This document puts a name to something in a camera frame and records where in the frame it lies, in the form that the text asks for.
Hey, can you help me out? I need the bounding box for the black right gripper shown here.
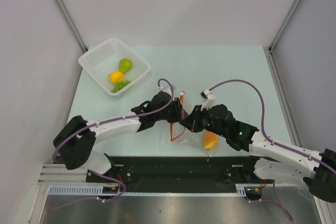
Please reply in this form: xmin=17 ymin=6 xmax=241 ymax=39
xmin=180 ymin=105 xmax=227 ymax=138

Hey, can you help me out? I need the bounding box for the clear zip top bag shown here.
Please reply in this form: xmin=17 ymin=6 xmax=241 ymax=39
xmin=167 ymin=90 xmax=224 ymax=156

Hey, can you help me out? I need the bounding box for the orange fake peach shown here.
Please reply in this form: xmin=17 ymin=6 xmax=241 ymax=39
xmin=203 ymin=131 xmax=218 ymax=151

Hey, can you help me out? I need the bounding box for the yellow fake lemon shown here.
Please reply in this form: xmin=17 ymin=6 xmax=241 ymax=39
xmin=109 ymin=71 xmax=124 ymax=84

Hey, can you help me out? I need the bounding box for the light green fake pear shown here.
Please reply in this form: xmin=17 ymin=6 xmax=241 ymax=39
xmin=119 ymin=58 xmax=133 ymax=74

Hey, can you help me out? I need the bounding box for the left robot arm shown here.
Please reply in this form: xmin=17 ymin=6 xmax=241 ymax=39
xmin=53 ymin=91 xmax=183 ymax=182

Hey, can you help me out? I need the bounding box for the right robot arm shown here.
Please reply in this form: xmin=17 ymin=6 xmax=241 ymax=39
xmin=179 ymin=104 xmax=335 ymax=203

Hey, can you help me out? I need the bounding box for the white plastic basket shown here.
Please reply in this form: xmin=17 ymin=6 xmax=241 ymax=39
xmin=78 ymin=38 xmax=151 ymax=97

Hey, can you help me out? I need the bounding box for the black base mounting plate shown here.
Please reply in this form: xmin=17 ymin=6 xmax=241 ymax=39
xmin=86 ymin=155 xmax=274 ymax=193

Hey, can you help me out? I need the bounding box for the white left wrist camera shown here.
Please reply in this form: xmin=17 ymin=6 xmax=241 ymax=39
xmin=158 ymin=83 xmax=175 ymax=98

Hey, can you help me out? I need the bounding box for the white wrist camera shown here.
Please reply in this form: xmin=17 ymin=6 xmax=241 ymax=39
xmin=200 ymin=89 xmax=216 ymax=111
xmin=158 ymin=83 xmax=175 ymax=98

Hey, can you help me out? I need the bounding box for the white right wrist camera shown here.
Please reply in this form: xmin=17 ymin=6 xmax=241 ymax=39
xmin=200 ymin=89 xmax=216 ymax=111

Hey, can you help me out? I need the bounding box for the white slotted cable duct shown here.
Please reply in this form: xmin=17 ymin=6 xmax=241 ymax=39
xmin=48 ymin=185 xmax=246 ymax=197

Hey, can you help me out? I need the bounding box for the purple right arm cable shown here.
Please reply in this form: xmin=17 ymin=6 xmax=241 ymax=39
xmin=207 ymin=79 xmax=336 ymax=222

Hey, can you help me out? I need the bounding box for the aluminium frame rail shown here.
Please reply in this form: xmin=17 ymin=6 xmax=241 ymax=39
xmin=38 ymin=164 xmax=87 ymax=185

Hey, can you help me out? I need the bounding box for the left aluminium corner post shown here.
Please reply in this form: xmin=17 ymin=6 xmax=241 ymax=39
xmin=53 ymin=0 xmax=88 ymax=53

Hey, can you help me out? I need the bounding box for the aluminium corner post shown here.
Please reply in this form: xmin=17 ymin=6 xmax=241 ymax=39
xmin=266 ymin=0 xmax=303 ymax=52
xmin=53 ymin=0 xmax=88 ymax=53

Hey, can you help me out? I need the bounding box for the right aluminium corner post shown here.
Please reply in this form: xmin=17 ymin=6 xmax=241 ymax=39
xmin=266 ymin=0 xmax=303 ymax=52

